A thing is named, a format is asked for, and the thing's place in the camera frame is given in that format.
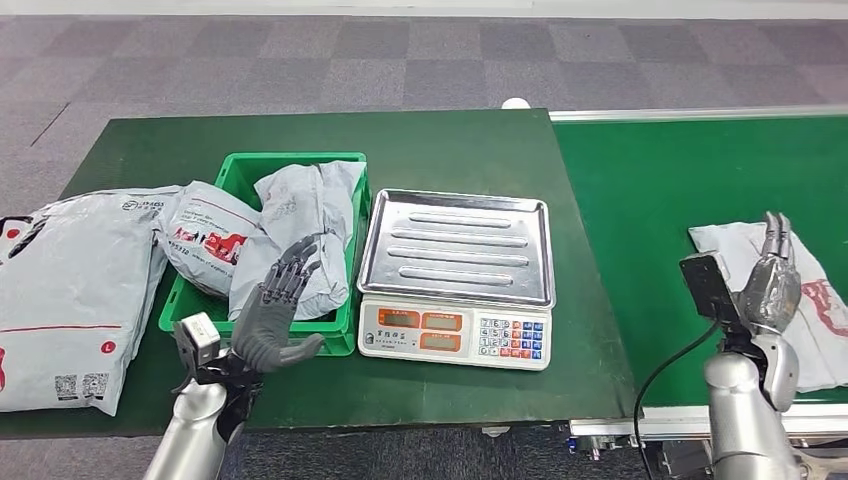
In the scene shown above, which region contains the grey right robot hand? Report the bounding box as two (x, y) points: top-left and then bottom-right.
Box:
(737, 211), (803, 336)

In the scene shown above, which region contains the grey parcel thin red line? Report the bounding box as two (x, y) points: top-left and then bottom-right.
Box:
(228, 160), (367, 323)

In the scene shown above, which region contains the large grey courier bag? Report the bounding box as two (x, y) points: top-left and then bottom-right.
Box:
(0, 186), (180, 417)

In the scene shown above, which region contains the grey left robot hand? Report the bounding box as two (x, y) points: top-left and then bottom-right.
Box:
(230, 235), (326, 374)

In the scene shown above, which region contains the white electronic scale steel tray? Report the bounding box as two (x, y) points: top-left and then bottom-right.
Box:
(356, 188), (556, 371)

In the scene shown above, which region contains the black right camera cable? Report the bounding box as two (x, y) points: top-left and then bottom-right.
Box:
(632, 321), (720, 480)

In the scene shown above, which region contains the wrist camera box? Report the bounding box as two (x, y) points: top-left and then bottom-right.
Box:
(173, 313), (222, 369)
(678, 251), (743, 329)

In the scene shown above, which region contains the pale grey parcel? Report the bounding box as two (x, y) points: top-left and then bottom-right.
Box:
(688, 221), (848, 393)

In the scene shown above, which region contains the green plastic crate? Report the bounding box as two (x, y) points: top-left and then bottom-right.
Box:
(157, 152), (371, 358)

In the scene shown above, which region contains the grey parcel bold red print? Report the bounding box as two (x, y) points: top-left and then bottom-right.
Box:
(155, 180), (263, 297)

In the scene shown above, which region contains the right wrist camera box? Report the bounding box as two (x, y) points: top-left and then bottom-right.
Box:
(678, 251), (743, 329)

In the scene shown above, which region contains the grey metal machine bracket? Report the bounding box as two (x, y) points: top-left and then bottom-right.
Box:
(794, 442), (848, 480)

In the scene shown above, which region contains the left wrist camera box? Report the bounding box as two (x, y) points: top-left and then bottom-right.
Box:
(173, 313), (222, 369)

